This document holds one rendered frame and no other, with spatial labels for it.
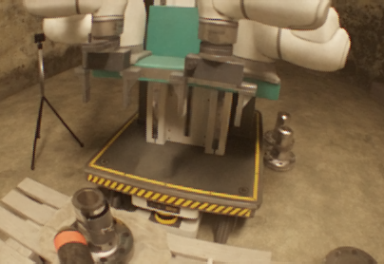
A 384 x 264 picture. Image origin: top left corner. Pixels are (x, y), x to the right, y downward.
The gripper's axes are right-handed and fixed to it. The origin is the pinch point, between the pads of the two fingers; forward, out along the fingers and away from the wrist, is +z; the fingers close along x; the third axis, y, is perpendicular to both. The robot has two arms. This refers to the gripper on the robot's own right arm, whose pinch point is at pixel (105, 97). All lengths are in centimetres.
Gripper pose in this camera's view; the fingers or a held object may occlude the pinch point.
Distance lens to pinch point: 74.8
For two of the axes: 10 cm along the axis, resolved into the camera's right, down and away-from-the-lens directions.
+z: -0.8, 8.9, 4.4
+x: -9.7, -1.6, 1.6
